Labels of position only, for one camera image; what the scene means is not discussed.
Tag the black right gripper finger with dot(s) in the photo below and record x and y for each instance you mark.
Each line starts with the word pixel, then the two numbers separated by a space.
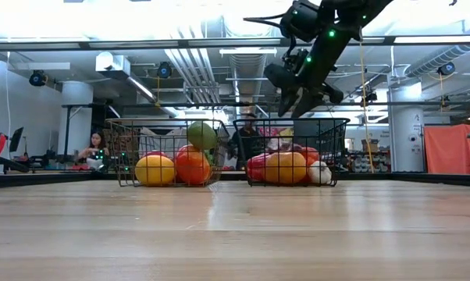
pixel 306 104
pixel 288 102

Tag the orange bell pepper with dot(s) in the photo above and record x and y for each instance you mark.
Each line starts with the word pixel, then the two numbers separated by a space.
pixel 285 168

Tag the white garlic bulb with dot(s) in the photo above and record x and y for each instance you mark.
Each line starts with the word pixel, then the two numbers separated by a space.
pixel 320 172

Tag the large red bell pepper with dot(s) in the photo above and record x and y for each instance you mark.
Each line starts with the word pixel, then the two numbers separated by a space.
pixel 255 168

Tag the green avocado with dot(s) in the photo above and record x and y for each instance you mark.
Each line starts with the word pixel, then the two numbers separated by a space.
pixel 201 135

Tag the orange tomato green calyx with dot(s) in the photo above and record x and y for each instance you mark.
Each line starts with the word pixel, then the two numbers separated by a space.
pixel 192 167

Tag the dark red apple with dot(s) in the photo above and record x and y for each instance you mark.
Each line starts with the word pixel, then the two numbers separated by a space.
pixel 155 153

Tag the yellow orange citrus fruit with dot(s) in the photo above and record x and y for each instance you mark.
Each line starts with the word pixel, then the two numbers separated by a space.
pixel 155 170

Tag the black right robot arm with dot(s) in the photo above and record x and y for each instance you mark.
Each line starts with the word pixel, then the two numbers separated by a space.
pixel 348 19

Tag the person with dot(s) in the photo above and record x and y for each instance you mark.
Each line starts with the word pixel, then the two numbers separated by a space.
pixel 247 142
pixel 94 150

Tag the storage shelf with boxes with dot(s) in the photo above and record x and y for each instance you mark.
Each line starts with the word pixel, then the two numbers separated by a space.
pixel 362 160

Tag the white round column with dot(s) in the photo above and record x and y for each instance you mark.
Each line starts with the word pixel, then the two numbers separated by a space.
pixel 77 113
pixel 404 129

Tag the orange fabric partition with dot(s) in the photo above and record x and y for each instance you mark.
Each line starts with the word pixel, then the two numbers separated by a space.
pixel 453 150

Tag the white ceiling air unit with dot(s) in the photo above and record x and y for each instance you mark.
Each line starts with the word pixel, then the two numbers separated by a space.
pixel 112 64

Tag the black monitor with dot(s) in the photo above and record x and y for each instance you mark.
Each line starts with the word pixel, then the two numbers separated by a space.
pixel 15 138

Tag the silver ceiling duct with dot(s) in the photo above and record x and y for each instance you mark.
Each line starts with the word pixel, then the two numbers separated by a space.
pixel 247 74
pixel 438 58

